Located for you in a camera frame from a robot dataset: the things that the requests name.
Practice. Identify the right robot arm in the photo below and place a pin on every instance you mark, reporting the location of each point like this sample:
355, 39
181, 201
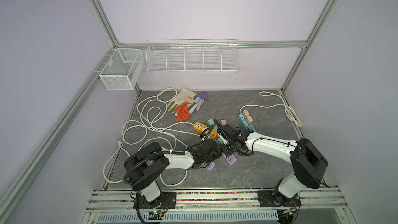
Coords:
308, 163

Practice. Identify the pink plug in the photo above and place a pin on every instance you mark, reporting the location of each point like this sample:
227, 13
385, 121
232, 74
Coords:
249, 120
245, 114

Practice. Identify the teal power strip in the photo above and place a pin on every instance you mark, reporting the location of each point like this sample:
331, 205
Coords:
244, 123

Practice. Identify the white mesh box basket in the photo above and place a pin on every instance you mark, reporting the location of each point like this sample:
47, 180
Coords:
123, 69

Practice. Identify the beige and red glove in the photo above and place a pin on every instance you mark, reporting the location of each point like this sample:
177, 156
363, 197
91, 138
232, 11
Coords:
180, 103

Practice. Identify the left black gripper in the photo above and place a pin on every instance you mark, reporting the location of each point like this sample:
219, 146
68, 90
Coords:
218, 154

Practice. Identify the pastel silicone utensils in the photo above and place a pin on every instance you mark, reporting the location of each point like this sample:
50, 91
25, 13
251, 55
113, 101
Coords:
198, 102

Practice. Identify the orange power strip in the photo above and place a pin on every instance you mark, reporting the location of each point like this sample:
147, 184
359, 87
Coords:
205, 131

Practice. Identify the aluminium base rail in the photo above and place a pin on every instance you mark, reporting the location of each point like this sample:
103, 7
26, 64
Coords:
220, 206

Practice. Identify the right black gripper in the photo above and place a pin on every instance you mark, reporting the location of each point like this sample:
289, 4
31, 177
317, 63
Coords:
222, 147

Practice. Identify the purple power strip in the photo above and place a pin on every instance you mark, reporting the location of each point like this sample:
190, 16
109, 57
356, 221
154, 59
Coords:
231, 159
208, 166

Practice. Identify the pink plug adapter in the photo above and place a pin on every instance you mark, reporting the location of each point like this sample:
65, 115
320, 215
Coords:
223, 122

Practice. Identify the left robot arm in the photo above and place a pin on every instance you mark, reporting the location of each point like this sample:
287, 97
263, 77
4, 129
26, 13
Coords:
144, 167

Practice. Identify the white wire shelf basket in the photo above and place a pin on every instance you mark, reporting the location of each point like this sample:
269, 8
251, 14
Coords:
197, 56

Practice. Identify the green plug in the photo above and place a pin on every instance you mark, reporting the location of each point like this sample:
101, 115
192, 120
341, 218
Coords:
210, 122

